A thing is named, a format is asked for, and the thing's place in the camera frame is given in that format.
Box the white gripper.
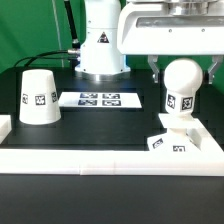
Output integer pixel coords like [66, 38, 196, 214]
[117, 0, 224, 84]

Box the white lamp bulb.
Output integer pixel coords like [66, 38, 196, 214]
[164, 58, 203, 117]

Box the white lamp base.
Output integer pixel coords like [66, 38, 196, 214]
[147, 113, 199, 152]

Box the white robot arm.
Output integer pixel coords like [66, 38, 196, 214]
[76, 0, 224, 82]

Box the white lamp shade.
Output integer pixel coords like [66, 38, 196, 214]
[19, 69, 61, 125]

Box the white marker sheet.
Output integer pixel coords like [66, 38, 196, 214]
[59, 92, 141, 109]

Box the black cable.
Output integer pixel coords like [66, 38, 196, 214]
[13, 49, 81, 69]

